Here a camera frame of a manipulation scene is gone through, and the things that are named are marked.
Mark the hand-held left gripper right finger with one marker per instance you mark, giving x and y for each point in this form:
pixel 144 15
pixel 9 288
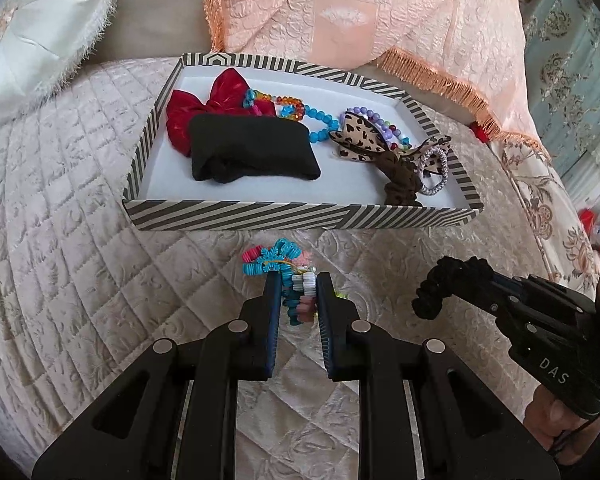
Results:
pixel 325 320

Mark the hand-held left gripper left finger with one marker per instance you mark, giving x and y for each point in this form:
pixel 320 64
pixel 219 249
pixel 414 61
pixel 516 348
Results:
pixel 275 320

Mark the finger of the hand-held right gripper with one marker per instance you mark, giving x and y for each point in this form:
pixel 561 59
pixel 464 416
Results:
pixel 495 305
pixel 530 287

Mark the black scrunchie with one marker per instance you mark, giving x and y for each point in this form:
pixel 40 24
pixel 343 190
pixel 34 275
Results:
pixel 440 290

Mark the striped cardboard box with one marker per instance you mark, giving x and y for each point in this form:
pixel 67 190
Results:
pixel 260 190

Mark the red satin hair bow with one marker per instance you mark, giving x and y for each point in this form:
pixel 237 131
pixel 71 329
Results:
pixel 200 105

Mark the person's right hand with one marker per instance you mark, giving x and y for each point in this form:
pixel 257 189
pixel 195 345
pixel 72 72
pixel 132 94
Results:
pixel 550 420

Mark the floral embroidered bedding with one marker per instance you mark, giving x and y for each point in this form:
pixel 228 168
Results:
pixel 545 210

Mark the red cloth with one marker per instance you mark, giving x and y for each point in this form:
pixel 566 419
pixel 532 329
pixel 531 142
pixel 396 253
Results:
pixel 590 220

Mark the leopard bow brown scrunchie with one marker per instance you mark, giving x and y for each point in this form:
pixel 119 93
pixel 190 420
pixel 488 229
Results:
pixel 395 175

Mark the small black cushion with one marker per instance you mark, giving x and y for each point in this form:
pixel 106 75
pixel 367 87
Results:
pixel 255 147

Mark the blue patterned curtain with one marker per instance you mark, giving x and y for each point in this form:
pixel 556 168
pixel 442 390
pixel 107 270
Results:
pixel 575 70

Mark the beige quilted bedspread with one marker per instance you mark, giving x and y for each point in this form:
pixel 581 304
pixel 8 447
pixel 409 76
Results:
pixel 70 210

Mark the pink fringed blanket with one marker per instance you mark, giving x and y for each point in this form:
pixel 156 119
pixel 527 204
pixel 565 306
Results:
pixel 380 15

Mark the beige headboard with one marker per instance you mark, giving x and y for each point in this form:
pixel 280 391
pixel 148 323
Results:
pixel 160 20

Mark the round white satin pillow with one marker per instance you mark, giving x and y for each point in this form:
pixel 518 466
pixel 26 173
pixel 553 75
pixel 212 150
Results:
pixel 35 35

